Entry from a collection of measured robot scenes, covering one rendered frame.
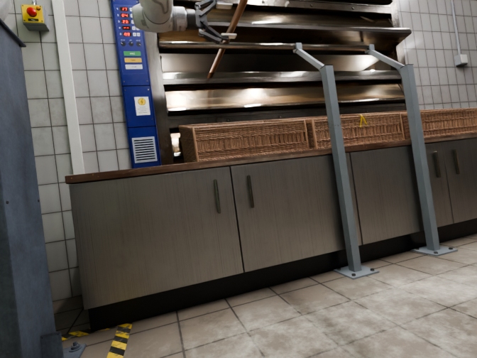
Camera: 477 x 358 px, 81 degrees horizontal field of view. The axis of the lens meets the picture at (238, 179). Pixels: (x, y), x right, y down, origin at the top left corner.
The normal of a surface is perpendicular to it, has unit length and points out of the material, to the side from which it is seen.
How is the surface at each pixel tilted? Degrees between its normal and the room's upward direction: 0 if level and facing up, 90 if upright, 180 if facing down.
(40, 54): 90
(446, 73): 90
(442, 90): 90
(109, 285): 90
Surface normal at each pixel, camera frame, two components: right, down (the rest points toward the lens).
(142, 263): 0.29, -0.06
